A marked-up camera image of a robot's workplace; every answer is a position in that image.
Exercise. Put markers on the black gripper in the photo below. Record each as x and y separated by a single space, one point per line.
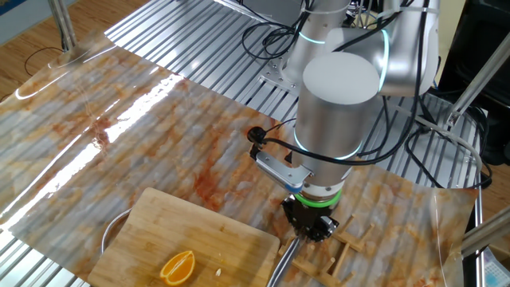
307 217

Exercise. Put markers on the orange half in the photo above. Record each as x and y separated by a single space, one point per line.
179 269

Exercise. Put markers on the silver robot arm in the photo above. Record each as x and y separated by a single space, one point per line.
334 119

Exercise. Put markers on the wooden peg rack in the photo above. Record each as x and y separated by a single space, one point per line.
348 240

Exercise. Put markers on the bamboo cutting board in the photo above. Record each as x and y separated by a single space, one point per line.
179 227

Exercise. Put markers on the metal base mounting plate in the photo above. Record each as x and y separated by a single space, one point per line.
275 77

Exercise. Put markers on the blue white package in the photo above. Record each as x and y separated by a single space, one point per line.
498 271

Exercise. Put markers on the marble pattern plastic mat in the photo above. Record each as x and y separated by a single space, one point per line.
139 139

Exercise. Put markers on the stainless steel bowl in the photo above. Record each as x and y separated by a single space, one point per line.
109 231

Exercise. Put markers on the large black case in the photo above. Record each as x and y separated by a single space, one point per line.
470 32

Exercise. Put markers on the metal stand pole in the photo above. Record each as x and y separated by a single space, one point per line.
63 24

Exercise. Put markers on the silver bracket wrist camera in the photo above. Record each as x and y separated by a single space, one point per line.
279 169

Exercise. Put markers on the aluminium frame bar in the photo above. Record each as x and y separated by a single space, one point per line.
478 75
486 233

